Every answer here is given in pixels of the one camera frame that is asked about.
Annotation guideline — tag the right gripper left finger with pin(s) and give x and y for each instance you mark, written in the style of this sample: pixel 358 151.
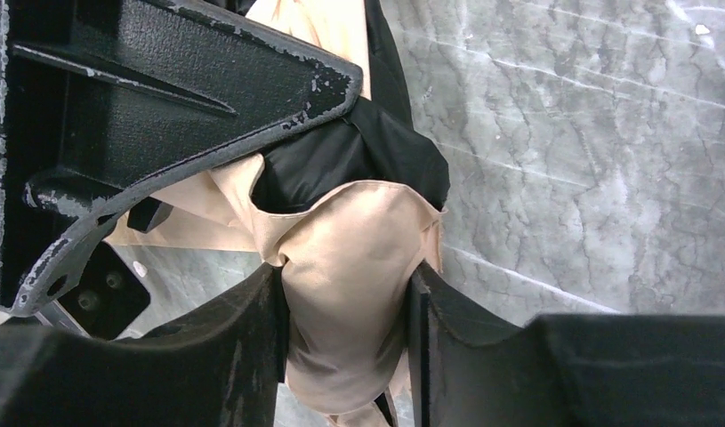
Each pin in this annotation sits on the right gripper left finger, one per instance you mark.
pixel 218 365

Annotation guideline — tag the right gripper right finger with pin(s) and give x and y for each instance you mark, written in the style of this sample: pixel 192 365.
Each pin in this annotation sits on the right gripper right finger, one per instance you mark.
pixel 472 368

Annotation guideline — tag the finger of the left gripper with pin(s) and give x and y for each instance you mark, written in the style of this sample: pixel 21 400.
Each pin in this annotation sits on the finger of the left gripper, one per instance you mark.
pixel 106 102

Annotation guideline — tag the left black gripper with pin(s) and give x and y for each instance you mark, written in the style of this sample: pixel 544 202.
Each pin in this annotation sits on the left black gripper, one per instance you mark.
pixel 99 296

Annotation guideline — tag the beige and black umbrella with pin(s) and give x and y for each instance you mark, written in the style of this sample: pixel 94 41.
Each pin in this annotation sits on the beige and black umbrella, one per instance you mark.
pixel 347 211

